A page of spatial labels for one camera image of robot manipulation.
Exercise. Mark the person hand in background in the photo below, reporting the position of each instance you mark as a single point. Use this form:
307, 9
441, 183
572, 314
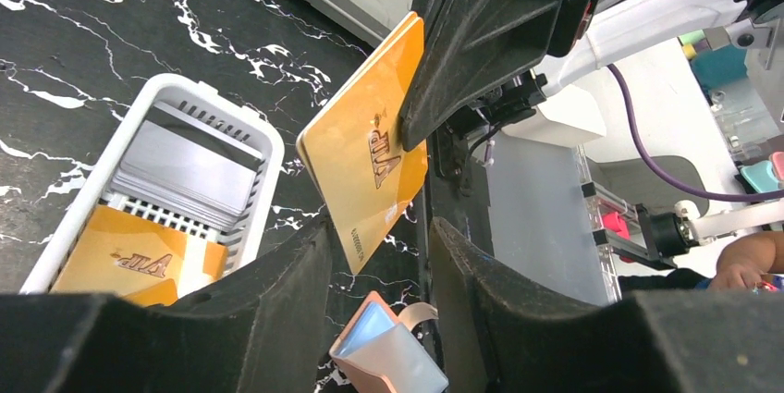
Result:
743, 263

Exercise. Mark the white plastic cup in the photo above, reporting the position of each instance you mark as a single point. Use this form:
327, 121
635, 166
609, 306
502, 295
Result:
570, 118

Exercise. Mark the orange credit card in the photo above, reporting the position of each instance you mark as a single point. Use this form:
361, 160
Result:
139, 260
353, 147

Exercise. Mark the brown leather card holder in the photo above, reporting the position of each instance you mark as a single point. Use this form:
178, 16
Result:
378, 352

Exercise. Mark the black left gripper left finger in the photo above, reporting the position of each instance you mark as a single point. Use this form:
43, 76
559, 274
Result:
259, 329

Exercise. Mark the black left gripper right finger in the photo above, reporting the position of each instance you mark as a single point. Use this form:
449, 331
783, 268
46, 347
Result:
502, 332

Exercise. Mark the white plastic basket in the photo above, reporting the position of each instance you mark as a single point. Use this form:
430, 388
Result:
203, 102

